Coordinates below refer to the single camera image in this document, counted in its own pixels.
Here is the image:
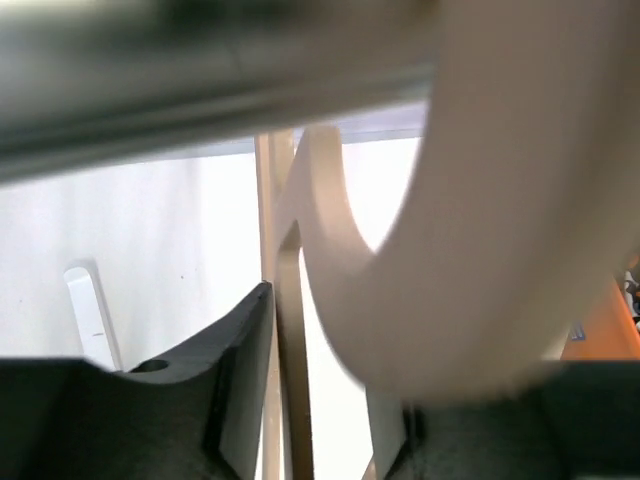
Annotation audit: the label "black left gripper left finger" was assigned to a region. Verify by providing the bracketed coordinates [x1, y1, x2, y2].
[1, 282, 272, 479]

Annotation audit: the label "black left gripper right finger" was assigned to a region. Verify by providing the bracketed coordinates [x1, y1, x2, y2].
[384, 361, 639, 479]

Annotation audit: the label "wooden hanger with camo shorts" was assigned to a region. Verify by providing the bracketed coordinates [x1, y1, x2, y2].
[253, 0, 640, 480]

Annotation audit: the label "orange camouflage shorts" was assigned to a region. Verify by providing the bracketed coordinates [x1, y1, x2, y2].
[623, 265, 640, 330]

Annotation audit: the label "orange plastic basket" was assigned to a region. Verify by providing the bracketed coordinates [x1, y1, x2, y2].
[561, 275, 639, 361]

